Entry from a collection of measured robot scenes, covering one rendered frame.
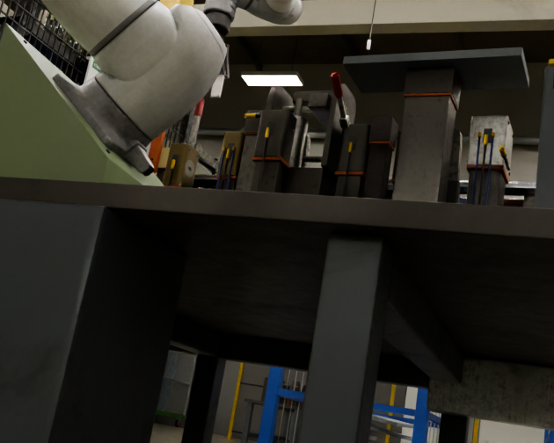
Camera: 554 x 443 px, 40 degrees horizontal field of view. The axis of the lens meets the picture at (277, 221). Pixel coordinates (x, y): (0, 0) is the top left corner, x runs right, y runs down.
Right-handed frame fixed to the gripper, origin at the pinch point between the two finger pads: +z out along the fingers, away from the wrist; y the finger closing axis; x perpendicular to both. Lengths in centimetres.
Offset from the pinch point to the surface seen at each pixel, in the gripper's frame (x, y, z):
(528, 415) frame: -87, 52, 74
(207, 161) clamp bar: -1.9, 6.3, 20.9
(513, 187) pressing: -84, 4, 27
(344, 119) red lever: -48, -13, 18
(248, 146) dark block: -23.6, -10.9, 23.6
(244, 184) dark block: -24.3, -10.9, 33.4
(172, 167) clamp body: -0.4, -7.0, 27.9
